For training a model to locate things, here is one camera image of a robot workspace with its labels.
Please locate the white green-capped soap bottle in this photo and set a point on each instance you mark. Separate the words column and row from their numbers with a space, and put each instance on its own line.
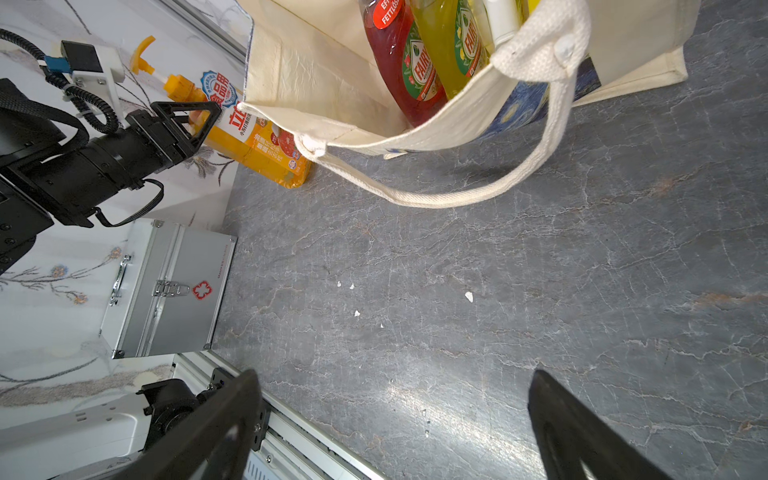
column 503, row 19

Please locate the cream canvas starry-night shopping bag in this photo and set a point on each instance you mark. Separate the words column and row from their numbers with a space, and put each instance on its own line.
column 311, row 71

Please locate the orange dish soap bottle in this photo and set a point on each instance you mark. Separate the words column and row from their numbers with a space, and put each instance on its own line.
column 248, row 139

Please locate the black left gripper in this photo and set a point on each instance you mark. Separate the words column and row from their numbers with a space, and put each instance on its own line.
column 124, row 159

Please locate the green red-capped dish soap bottle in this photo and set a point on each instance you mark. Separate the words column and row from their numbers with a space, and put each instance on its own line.
column 452, row 38

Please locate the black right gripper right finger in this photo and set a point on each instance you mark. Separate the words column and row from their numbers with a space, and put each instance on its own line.
column 574, row 442

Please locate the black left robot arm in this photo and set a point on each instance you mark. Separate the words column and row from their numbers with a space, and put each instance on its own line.
column 60, row 167

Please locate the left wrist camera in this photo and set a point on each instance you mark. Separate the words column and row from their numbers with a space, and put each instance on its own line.
column 94, row 68

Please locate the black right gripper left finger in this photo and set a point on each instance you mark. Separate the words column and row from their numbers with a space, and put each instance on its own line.
column 207, row 436

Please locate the grey metal box with handle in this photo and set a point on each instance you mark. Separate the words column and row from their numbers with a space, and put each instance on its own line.
column 168, row 290

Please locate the red dish soap bottle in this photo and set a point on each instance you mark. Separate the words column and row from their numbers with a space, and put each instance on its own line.
column 402, row 59

